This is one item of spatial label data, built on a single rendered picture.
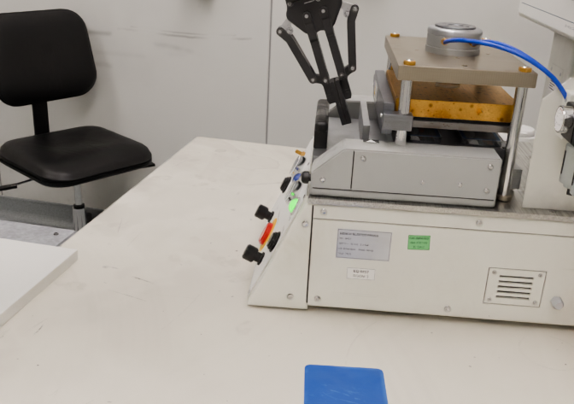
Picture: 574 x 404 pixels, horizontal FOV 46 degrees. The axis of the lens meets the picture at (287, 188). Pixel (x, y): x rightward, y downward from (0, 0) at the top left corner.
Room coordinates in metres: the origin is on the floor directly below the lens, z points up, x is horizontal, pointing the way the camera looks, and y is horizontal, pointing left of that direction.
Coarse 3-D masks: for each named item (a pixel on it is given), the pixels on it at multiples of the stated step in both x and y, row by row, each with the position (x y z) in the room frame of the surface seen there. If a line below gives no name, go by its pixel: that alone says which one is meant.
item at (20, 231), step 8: (0, 224) 1.10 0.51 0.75; (8, 224) 1.10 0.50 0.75; (16, 224) 1.11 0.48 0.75; (24, 224) 1.11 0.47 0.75; (0, 232) 1.07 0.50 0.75; (8, 232) 1.07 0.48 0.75; (16, 232) 1.07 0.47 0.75; (24, 232) 1.07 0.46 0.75; (32, 232) 1.07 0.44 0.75; (40, 232) 1.07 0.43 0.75; (48, 232) 1.08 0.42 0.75; (56, 232) 1.07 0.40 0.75; (64, 232) 1.08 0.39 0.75; (72, 232) 1.08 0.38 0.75; (16, 240) 1.04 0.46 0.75; (24, 240) 1.04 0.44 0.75; (32, 240) 1.04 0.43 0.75; (40, 240) 1.04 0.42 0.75; (48, 240) 1.05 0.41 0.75; (56, 240) 1.05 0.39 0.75; (64, 240) 1.05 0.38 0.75
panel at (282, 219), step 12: (312, 144) 1.12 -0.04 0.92; (312, 156) 1.05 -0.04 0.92; (300, 192) 0.95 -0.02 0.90; (276, 204) 1.15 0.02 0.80; (288, 204) 1.00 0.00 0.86; (300, 204) 0.88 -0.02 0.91; (276, 216) 1.06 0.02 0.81; (288, 216) 0.93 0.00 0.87; (276, 228) 0.98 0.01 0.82; (288, 228) 0.88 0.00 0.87; (276, 240) 0.89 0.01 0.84; (264, 252) 0.96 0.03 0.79; (264, 264) 0.89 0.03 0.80; (252, 276) 0.94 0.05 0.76; (252, 288) 0.88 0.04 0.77
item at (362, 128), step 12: (360, 108) 1.05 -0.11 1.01; (336, 120) 1.11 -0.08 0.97; (360, 120) 1.02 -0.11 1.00; (372, 120) 1.12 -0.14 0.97; (336, 132) 1.04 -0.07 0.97; (348, 132) 1.04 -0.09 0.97; (360, 132) 0.99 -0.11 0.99; (372, 132) 1.05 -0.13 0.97; (516, 168) 0.90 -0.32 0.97; (516, 180) 0.90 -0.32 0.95
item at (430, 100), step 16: (400, 80) 1.03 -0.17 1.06; (416, 96) 0.93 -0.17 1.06; (432, 96) 0.94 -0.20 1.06; (448, 96) 0.94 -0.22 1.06; (464, 96) 0.95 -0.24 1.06; (480, 96) 0.95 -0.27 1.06; (496, 96) 0.96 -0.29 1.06; (416, 112) 0.91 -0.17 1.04; (432, 112) 0.91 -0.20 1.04; (448, 112) 0.91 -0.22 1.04; (464, 112) 0.91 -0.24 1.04; (480, 112) 0.90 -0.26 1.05; (496, 112) 0.91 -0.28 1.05; (448, 128) 0.91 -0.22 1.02; (464, 128) 0.91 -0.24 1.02; (480, 128) 0.91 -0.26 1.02; (496, 128) 0.91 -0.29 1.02
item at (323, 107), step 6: (318, 102) 1.08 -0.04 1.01; (324, 102) 1.07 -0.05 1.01; (318, 108) 1.03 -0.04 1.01; (324, 108) 1.03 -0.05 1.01; (318, 114) 0.99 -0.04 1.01; (324, 114) 0.99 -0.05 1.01; (318, 120) 0.96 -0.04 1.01; (324, 120) 0.96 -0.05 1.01; (318, 126) 0.95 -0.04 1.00; (324, 126) 0.95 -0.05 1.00; (318, 132) 0.95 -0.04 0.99; (324, 132) 0.95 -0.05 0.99; (318, 138) 0.95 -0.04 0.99; (324, 138) 0.95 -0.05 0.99; (318, 144) 0.95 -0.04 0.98; (324, 144) 0.95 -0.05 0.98
